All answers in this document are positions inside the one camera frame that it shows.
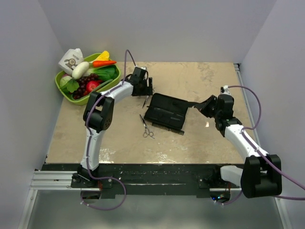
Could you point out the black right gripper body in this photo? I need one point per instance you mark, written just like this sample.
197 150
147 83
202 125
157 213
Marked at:
211 110

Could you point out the green toy leafy vegetable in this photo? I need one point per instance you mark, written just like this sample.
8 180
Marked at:
69 84

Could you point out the black tail comb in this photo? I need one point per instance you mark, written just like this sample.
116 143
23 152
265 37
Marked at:
184 104

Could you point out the yellow toy pepper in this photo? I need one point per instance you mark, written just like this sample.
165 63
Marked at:
104 56

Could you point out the black zip tool case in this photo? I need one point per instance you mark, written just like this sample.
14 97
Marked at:
161 108

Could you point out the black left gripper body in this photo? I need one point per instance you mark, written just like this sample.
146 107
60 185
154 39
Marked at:
144 90

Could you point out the silver thinning scissors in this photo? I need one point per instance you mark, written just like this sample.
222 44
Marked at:
147 132

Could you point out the aluminium frame rail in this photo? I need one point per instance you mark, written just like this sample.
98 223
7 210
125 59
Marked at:
43 180

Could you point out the white paper bag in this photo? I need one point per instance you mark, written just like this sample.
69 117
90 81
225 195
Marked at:
70 60

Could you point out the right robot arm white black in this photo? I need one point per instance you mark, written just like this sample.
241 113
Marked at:
260 175

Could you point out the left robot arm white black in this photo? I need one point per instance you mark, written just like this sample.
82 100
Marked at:
98 116

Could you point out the white toy radish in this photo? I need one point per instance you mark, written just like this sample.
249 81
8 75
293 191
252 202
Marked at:
80 70

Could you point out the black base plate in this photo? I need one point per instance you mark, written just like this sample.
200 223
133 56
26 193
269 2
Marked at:
148 179

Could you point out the red toy fruit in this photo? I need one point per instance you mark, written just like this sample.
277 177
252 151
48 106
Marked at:
91 85

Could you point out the green plastic tray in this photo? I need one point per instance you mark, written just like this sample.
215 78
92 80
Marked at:
108 77

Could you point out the purple toy grapes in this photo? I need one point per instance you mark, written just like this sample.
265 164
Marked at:
81 91

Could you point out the orange toy carrot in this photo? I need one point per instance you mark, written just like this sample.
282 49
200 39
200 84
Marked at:
98 64

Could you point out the silver straight hair scissors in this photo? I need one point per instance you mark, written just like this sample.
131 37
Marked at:
145 101

